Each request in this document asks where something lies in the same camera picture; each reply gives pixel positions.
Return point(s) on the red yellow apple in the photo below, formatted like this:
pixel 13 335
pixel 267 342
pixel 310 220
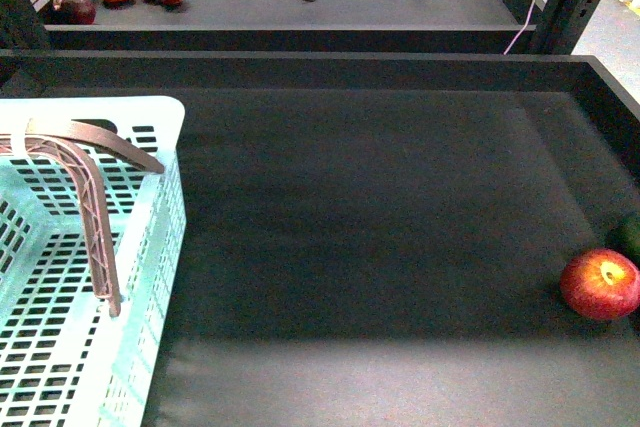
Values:
pixel 600 284

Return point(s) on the light blue plastic basket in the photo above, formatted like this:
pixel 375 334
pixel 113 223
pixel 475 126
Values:
pixel 65 360

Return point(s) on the black front tray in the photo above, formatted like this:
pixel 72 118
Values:
pixel 377 240

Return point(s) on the black tray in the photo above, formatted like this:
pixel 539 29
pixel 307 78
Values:
pixel 377 240
pixel 422 26

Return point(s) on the black rear tray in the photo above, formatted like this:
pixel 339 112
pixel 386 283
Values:
pixel 422 26

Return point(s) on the green avocado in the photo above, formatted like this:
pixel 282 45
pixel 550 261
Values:
pixel 624 238

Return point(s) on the dark purple fruit front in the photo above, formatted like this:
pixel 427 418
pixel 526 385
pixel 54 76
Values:
pixel 73 12

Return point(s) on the brown basket handle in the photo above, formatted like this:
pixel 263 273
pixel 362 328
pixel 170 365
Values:
pixel 62 142

